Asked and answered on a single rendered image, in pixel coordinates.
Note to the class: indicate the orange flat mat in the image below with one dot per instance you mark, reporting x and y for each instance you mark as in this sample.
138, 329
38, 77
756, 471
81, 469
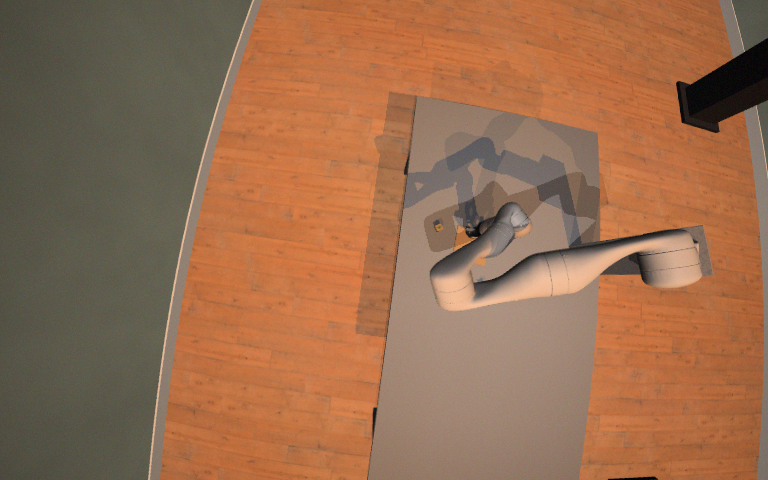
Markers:
462, 239

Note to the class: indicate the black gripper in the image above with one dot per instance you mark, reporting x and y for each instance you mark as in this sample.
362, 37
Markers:
473, 232

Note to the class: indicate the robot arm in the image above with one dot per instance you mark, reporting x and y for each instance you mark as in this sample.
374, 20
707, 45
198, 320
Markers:
666, 259

